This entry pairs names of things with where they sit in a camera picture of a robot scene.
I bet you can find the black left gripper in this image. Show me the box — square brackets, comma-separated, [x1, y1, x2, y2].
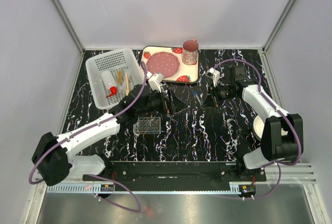
[136, 88, 188, 116]

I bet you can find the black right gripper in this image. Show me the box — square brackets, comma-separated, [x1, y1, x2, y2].
[201, 82, 238, 109]

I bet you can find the blue-capped test tube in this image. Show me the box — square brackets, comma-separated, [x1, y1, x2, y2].
[193, 91, 202, 105]

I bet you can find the clear test tube rack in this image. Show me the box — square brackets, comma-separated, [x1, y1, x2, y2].
[133, 117, 161, 134]

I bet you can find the wooden test tube clamp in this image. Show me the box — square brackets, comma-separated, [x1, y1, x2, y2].
[125, 74, 130, 96]

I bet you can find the brown test tube brush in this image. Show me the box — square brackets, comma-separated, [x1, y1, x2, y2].
[116, 70, 123, 86]

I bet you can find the white red-capped wash bottle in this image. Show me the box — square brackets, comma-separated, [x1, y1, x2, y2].
[101, 71, 118, 98]

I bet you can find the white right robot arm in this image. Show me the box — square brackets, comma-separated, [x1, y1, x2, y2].
[203, 66, 303, 181]

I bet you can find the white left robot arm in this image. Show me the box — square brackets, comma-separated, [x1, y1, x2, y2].
[29, 85, 188, 186]

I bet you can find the strawberry pattern tray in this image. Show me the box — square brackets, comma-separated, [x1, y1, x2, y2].
[142, 46, 199, 83]

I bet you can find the pink polka dot plate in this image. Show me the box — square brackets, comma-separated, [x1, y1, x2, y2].
[146, 51, 180, 78]

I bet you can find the white ceramic bowl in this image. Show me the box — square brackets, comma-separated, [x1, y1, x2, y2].
[253, 116, 265, 141]

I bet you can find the pink floral mug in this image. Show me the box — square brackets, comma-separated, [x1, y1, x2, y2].
[182, 39, 199, 65]

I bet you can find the white plastic mesh basket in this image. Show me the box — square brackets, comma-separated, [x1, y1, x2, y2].
[86, 48, 144, 110]

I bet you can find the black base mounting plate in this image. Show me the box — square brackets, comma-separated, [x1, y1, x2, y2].
[97, 161, 267, 183]

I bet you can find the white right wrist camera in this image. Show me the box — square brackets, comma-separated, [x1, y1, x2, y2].
[206, 68, 220, 87]

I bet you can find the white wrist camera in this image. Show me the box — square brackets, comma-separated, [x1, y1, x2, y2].
[206, 68, 220, 87]
[148, 73, 164, 93]

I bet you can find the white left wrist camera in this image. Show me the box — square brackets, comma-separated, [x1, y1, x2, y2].
[148, 73, 164, 93]

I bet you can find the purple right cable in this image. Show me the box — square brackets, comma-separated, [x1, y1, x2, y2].
[214, 58, 303, 200]

